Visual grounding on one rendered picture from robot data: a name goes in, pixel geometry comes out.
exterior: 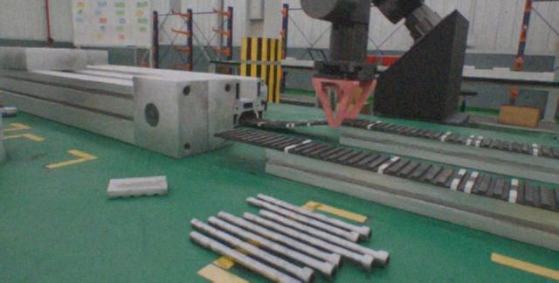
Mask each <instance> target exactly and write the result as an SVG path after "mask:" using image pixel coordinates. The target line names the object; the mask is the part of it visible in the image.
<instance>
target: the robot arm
mask: <svg viewBox="0 0 559 283"><path fill-rule="evenodd" d="M371 3H373V4H374V5H375V6H376V7H377V8H378V9H379V11H380V12H381V13H382V14H383V15H384V16H385V17H386V18H387V19H388V20H389V21H390V22H391V23H392V24H393V25H396V24H397V23H399V22H400V21H401V20H402V19H403V18H405V19H406V20H405V22H404V26H405V27H406V28H408V29H409V31H410V32H411V33H410V35H411V37H412V38H413V39H414V40H415V41H416V43H417V42H418V40H419V39H421V38H422V37H423V36H424V35H425V34H426V33H427V32H429V31H431V30H432V29H433V28H435V27H436V26H437V25H438V23H439V22H441V21H442V20H443V19H444V18H445V17H447V16H448V15H449V14H450V13H449V14H447V15H446V16H444V17H443V18H442V17H441V16H440V15H439V14H438V13H437V12H436V11H433V10H432V9H431V8H430V7H429V6H427V5H425V4H424V3H423V2H422V0H300V7H301V9H302V11H303V12H304V13H305V14H306V15H307V16H309V17H312V18H316V19H320V20H324V21H328V22H331V34H330V46H329V55H328V60H314V65H313V69H315V70H319V74H313V78H312V83H313V85H314V89H315V91H316V92H317V94H318V97H319V99H320V101H321V104H322V106H323V108H324V111H325V114H326V116H327V119H328V122H329V125H330V127H332V128H338V127H339V126H340V125H341V122H342V120H343V119H346V120H347V119H352V120H353V119H356V117H357V115H358V114H359V112H360V111H361V109H362V106H363V105H364V103H365V101H366V100H367V99H368V97H369V94H370V92H371V91H372V89H373V87H374V86H375V85H376V76H373V72H377V63H367V44H368V35H369V18H370V9H371ZM416 43H414V44H413V45H415V44H416ZM413 45H412V46H413ZM412 46H411V47H412ZM411 47H410V48H411ZM343 74H347V76H346V79H345V76H343ZM358 87H360V88H362V93H361V95H360V97H359V99H358V101H357V102H356V104H355V107H354V109H353V111H352V113H351V114H349V111H348V108H349V105H350V102H351V101H352V99H353V97H354V94H355V91H356V89H357V88H358ZM327 88H333V89H335V91H336V94H337V98H338V101H339V109H338V112H337V115H336V118H335V117H334V114H333V111H332V107H331V105H330V101H329V98H328V93H327Z"/></svg>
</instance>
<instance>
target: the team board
mask: <svg viewBox="0 0 559 283"><path fill-rule="evenodd" d="M71 11H72V34H73V45H75V46H77V49H80V47H81V46H98V47H118V48H138V49H149V68H152V69H154V67H153V21H152V0H71Z"/></svg>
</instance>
